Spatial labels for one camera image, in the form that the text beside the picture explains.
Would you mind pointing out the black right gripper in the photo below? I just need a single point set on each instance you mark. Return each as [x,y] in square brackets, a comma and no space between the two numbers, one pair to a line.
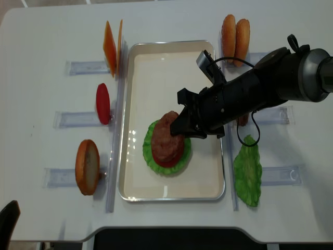
[207,112]

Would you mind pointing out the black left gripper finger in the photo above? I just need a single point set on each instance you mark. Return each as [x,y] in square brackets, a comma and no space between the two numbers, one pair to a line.
[8,219]

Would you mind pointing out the brown meat patty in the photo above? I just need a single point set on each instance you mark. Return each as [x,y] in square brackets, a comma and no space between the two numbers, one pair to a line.
[243,120]
[163,144]

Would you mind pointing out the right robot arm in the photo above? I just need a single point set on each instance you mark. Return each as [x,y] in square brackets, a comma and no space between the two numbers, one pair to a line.
[280,76]

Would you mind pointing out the red tomato slice on tray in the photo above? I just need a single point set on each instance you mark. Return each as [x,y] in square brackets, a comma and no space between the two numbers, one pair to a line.
[168,164]

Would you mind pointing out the green lettuce on tray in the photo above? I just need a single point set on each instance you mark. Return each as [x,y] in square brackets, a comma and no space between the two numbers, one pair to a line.
[169,171]

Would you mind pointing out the red tomato slice left rack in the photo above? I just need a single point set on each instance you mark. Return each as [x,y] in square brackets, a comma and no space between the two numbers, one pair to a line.
[103,104]

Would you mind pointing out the green lettuce leaf right rack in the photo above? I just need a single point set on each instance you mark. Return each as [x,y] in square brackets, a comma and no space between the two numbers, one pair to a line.
[248,173]

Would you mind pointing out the inner orange cheese slice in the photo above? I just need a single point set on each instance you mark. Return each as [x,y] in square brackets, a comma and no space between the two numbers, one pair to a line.
[119,47]

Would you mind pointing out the orange cheese slice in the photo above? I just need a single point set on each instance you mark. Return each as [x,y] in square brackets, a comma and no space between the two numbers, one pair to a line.
[119,47]
[110,50]

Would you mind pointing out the clear lettuce rack right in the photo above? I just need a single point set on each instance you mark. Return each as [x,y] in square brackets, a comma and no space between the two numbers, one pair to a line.
[282,176]

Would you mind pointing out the outer orange cheese slice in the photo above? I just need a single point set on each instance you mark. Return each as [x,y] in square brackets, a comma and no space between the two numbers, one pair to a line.
[110,50]

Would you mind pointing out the clear tomato rack left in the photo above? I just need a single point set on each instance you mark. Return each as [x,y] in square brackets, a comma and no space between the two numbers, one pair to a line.
[76,120]

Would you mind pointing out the clear cheese rack left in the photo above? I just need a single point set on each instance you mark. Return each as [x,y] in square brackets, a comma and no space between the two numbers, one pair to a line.
[74,68]

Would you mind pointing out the clear bun rack left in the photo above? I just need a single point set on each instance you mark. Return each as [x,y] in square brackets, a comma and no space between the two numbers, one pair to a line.
[57,178]

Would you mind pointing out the white metal tray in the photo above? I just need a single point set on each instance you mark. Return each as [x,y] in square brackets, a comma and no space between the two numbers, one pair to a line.
[156,72]

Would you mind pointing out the bun slice left rack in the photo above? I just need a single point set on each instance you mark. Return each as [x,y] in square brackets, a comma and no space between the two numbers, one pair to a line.
[87,166]

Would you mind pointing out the clear patty rack right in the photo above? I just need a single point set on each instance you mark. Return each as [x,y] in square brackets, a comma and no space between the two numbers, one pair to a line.
[275,115]

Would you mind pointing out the black monitor base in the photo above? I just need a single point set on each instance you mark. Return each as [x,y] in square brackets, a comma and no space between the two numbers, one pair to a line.
[174,238]

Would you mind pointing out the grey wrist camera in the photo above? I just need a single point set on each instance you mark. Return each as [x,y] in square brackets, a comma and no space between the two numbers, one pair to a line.
[209,67]

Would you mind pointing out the clear long rail right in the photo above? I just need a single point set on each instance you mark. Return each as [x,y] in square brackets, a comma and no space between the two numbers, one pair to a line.
[229,138]

